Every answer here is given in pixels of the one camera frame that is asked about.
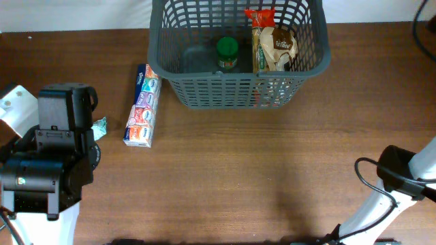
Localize grey plastic lattice basket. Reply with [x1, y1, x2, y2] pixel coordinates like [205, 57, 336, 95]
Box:
[148, 0, 331, 109]

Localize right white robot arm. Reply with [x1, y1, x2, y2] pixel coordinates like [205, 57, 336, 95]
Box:
[326, 140, 435, 244]

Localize spaghetti pack orange ends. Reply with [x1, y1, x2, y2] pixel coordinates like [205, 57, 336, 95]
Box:
[243, 7, 283, 107]

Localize brown white snack bag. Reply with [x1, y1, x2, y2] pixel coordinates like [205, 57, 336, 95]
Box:
[260, 27, 298, 71]

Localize green lid spice jar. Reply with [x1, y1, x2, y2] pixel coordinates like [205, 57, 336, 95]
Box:
[216, 37, 238, 69]

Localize Kleenex tissue multipack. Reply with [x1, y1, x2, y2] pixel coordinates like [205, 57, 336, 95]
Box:
[123, 64, 162, 148]

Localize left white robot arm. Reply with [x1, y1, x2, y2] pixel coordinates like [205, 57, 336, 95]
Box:
[1, 83, 102, 244]

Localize small teal tissue packet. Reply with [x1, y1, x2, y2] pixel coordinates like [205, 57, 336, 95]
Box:
[91, 117, 107, 141]

